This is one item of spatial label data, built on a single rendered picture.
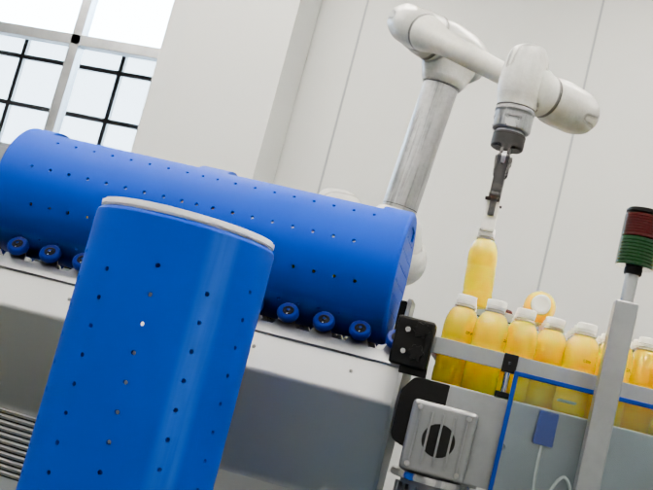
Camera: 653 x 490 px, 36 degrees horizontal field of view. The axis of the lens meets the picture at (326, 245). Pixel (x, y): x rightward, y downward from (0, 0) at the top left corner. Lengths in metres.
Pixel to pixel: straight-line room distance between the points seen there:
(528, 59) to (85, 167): 1.00
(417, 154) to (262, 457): 1.10
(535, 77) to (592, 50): 2.73
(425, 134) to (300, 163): 2.31
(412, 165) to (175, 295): 1.45
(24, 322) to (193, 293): 0.76
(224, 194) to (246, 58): 2.96
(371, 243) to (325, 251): 0.09
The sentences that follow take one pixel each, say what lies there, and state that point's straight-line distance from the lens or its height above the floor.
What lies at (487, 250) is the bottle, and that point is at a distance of 2.25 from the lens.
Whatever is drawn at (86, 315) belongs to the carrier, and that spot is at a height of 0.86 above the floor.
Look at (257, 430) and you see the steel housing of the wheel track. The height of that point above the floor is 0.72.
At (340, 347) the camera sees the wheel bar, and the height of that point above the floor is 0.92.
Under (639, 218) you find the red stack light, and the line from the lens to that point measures 1.75.
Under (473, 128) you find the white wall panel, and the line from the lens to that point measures 4.96.
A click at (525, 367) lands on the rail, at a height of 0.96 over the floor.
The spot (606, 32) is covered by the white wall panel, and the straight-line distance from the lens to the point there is 5.09.
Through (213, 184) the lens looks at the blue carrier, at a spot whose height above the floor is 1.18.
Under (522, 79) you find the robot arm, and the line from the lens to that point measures 2.32.
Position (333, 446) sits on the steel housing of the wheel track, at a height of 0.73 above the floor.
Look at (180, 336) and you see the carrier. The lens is 1.45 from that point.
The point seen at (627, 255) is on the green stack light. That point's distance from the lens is 1.74.
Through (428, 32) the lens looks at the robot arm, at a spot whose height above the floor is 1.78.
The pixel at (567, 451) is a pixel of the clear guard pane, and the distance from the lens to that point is 1.82.
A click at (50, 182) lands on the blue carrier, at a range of 2.18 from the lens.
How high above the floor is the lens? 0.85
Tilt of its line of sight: 7 degrees up
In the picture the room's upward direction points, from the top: 14 degrees clockwise
